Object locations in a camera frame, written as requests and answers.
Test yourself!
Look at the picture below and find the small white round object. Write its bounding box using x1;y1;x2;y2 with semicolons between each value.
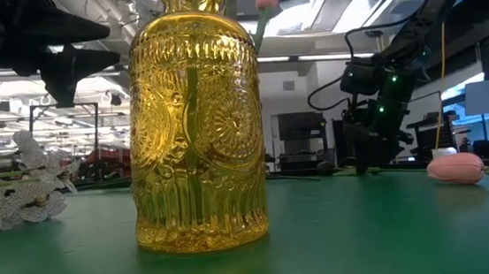
430;145;458;161

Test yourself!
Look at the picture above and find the black distant rig frame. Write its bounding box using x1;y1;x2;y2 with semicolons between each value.
27;99;105;177

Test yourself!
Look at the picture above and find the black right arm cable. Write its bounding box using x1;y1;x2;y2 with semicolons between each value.
300;14;424;113

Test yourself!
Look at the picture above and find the black equipment rack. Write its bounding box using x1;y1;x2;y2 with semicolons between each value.
275;110;332;174

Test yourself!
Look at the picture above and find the green table mat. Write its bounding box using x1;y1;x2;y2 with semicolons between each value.
0;154;489;274

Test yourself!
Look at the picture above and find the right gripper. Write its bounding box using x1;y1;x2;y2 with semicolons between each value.
339;67;427;178

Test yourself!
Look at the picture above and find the white artificial flower bunch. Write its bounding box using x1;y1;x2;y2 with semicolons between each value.
0;124;88;233

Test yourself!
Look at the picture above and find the yellow embossed glass vase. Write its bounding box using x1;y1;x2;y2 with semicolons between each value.
114;0;276;259

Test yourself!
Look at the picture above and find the red equipment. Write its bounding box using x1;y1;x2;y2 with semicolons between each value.
83;145;134;181

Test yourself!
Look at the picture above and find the yellow hanging cord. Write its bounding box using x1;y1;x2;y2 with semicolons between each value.
423;20;457;150

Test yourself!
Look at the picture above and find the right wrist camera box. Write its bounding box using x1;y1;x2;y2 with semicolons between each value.
337;57;380;99

